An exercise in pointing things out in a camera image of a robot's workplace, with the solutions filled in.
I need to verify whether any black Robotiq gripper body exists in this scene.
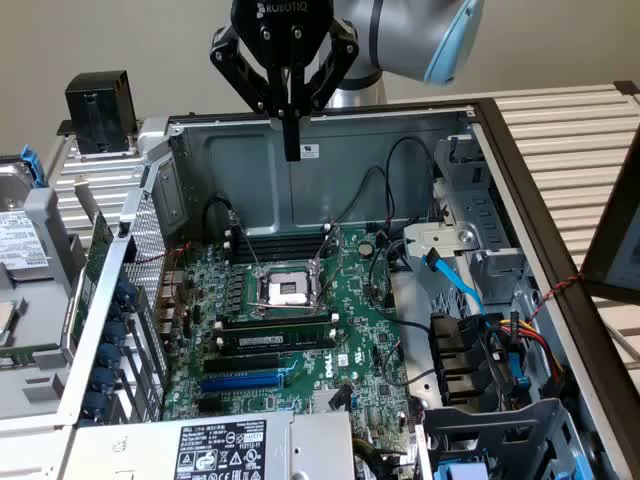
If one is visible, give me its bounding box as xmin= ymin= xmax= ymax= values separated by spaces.
xmin=229 ymin=0 xmax=334 ymax=69

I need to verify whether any open grey PC case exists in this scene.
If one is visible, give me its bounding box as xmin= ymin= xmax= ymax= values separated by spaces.
xmin=57 ymin=97 xmax=640 ymax=480

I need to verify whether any thin metal locking lever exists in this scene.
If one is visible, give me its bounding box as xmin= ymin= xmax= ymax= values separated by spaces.
xmin=228 ymin=210 xmax=262 ymax=271

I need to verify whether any metal socket cover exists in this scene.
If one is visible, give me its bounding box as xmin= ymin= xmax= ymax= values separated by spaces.
xmin=312 ymin=224 xmax=347 ymax=311

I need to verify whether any silver metal disk bay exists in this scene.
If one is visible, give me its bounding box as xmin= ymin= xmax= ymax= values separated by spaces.
xmin=402 ymin=133 xmax=534 ymax=321

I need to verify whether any silver CPU socket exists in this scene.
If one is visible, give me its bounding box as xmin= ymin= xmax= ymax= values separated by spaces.
xmin=249 ymin=263 xmax=334 ymax=321

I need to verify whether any green Dell motherboard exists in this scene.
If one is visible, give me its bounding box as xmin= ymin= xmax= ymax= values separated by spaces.
xmin=159 ymin=222 xmax=421 ymax=451

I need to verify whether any silver hard disk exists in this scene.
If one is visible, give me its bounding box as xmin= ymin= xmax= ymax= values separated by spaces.
xmin=0 ymin=158 xmax=55 ymax=281

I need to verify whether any green RAM stick white label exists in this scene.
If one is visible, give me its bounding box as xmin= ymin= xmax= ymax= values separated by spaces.
xmin=222 ymin=330 xmax=336 ymax=352

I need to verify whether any black table corner cap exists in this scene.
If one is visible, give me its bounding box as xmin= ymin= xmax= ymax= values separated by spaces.
xmin=613 ymin=79 xmax=640 ymax=102

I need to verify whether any long black expansion slot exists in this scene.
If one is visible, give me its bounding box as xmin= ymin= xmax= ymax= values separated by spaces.
xmin=203 ymin=355 xmax=281 ymax=375

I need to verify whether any grey parts rack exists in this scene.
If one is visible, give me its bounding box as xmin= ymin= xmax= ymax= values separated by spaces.
xmin=0 ymin=187 xmax=126 ymax=422

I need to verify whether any blue expansion slot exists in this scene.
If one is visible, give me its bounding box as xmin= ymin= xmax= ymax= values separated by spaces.
xmin=198 ymin=372 xmax=282 ymax=394

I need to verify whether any black plastic fan shroud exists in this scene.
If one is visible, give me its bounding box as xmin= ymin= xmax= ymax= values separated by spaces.
xmin=428 ymin=313 xmax=502 ymax=407

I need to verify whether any black framed monitor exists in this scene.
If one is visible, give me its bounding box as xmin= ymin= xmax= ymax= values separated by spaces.
xmin=582 ymin=144 xmax=640 ymax=302

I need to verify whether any silver chipset heatsink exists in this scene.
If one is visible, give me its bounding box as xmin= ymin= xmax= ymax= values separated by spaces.
xmin=312 ymin=387 xmax=351 ymax=412

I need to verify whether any green spare RAM stick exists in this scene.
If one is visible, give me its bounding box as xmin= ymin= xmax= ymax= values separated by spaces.
xmin=0 ymin=342 xmax=62 ymax=369

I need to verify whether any grey power supply with label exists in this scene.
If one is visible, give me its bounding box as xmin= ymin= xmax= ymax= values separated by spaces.
xmin=64 ymin=409 xmax=357 ymax=480

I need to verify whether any grey disk bay blue insert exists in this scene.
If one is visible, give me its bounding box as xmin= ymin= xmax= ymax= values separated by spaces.
xmin=415 ymin=398 xmax=589 ymax=480

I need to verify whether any red black twisted wire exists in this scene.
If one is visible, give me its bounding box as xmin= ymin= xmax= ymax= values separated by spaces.
xmin=133 ymin=241 xmax=194 ymax=302
xmin=528 ymin=272 xmax=587 ymax=322

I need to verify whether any blue disk carrier rail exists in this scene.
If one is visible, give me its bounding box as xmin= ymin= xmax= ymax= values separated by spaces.
xmin=19 ymin=143 xmax=48 ymax=191

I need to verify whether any blue SATA wire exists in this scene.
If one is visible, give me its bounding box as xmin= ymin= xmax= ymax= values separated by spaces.
xmin=422 ymin=248 xmax=487 ymax=317

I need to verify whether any red yellow power wire bundle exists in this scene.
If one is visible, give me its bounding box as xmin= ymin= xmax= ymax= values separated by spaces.
xmin=498 ymin=311 xmax=569 ymax=397

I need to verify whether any braided black yellow power cable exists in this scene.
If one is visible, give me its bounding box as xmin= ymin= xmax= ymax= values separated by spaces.
xmin=352 ymin=435 xmax=401 ymax=480

